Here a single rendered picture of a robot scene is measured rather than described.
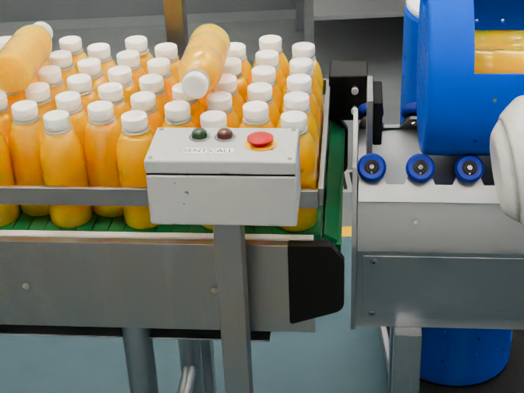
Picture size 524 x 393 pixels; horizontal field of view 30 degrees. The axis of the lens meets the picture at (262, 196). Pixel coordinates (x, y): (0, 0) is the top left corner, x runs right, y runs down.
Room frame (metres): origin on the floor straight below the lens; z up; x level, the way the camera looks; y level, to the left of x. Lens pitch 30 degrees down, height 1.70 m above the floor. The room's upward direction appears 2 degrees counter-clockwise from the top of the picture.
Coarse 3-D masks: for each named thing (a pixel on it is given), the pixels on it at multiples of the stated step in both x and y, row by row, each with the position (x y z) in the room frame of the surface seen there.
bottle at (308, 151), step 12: (300, 132) 1.27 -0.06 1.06; (300, 144) 1.26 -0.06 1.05; (312, 144) 1.27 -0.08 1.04; (300, 156) 1.26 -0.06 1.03; (312, 156) 1.27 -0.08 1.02; (300, 168) 1.25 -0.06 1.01; (312, 168) 1.27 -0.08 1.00; (312, 180) 1.26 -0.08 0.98; (300, 216) 1.25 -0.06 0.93; (312, 216) 1.26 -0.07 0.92; (288, 228) 1.26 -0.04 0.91; (300, 228) 1.25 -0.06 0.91
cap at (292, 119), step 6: (282, 114) 1.29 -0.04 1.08; (288, 114) 1.29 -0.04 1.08; (294, 114) 1.29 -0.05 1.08; (300, 114) 1.29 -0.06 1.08; (282, 120) 1.28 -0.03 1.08; (288, 120) 1.27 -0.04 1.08; (294, 120) 1.27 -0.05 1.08; (300, 120) 1.27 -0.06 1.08; (306, 120) 1.28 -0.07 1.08; (282, 126) 1.28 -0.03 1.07; (288, 126) 1.27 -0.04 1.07; (294, 126) 1.27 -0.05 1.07; (300, 126) 1.27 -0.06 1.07
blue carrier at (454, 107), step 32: (448, 0) 1.36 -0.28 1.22; (480, 0) 1.54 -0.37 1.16; (512, 0) 1.53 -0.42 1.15; (448, 32) 1.32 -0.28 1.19; (416, 64) 1.55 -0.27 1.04; (448, 64) 1.30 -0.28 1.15; (416, 96) 1.52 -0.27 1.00; (448, 96) 1.29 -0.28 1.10; (480, 96) 1.28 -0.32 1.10; (512, 96) 1.28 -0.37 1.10; (448, 128) 1.29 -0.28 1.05; (480, 128) 1.29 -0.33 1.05
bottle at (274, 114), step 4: (248, 100) 1.39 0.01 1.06; (272, 100) 1.39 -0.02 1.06; (268, 104) 1.38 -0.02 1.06; (272, 104) 1.39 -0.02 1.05; (276, 104) 1.40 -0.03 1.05; (272, 108) 1.38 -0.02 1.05; (276, 108) 1.39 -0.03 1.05; (272, 112) 1.38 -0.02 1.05; (276, 112) 1.38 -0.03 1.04; (272, 116) 1.37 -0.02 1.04; (276, 116) 1.38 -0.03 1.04; (240, 120) 1.39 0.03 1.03; (272, 120) 1.37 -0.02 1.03; (276, 120) 1.38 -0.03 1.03; (276, 124) 1.37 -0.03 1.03
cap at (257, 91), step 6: (252, 84) 1.41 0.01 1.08; (258, 84) 1.41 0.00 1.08; (264, 84) 1.40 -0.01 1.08; (270, 84) 1.40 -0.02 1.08; (252, 90) 1.38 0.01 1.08; (258, 90) 1.38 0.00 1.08; (264, 90) 1.38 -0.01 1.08; (270, 90) 1.38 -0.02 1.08; (252, 96) 1.38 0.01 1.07; (258, 96) 1.38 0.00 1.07; (264, 96) 1.38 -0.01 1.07; (270, 96) 1.38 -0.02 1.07
